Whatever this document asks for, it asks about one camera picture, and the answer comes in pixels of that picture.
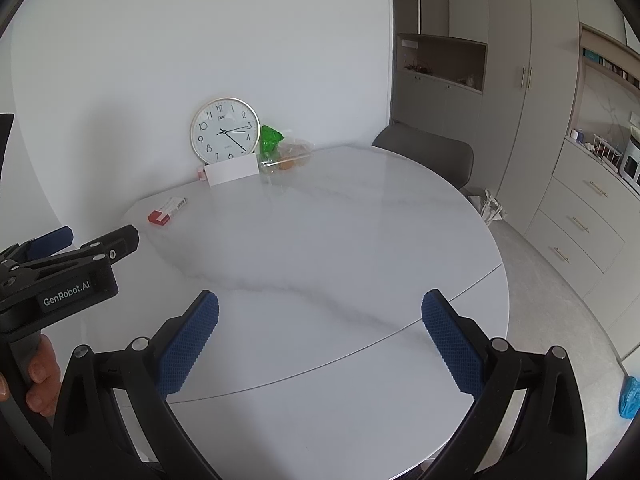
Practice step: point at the white microwave oven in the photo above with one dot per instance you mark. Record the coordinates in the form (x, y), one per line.
(631, 162)

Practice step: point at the person's left hand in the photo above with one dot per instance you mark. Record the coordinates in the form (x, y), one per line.
(45, 380)

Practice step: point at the red and white box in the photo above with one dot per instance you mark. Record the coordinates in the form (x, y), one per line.
(167, 210)

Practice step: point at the white bag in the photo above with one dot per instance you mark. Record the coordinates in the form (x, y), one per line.
(490, 207)

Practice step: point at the beige drawer cabinet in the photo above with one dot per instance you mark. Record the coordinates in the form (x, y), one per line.
(575, 220)

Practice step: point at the clear bag with oranges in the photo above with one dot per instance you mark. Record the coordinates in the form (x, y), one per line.
(292, 157)

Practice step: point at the dish rack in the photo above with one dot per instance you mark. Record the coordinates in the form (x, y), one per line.
(606, 149)

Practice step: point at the green plastic bag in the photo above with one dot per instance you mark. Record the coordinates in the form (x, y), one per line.
(271, 140)

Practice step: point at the round white wall clock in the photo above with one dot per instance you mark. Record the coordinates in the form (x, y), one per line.
(225, 130)

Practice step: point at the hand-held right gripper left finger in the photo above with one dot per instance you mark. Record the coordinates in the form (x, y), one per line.
(192, 340)

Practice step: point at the small white cup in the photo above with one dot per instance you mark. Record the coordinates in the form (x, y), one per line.
(579, 136)

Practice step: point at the beige cabinet with niche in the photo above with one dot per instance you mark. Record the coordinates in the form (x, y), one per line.
(435, 95)

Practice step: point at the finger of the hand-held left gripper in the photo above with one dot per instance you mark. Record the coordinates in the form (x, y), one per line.
(120, 240)
(50, 242)

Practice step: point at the wall shelf with books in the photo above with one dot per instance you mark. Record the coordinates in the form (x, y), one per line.
(610, 60)

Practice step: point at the blue mop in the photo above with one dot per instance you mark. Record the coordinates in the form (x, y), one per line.
(630, 400)

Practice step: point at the tall beige cabinet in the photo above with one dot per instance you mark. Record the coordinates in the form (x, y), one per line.
(530, 110)

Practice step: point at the grey chair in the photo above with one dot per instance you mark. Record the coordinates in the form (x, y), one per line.
(430, 152)

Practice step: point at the white card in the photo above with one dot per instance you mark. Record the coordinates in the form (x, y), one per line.
(232, 171)

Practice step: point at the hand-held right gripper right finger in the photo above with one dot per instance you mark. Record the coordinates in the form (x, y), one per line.
(452, 340)

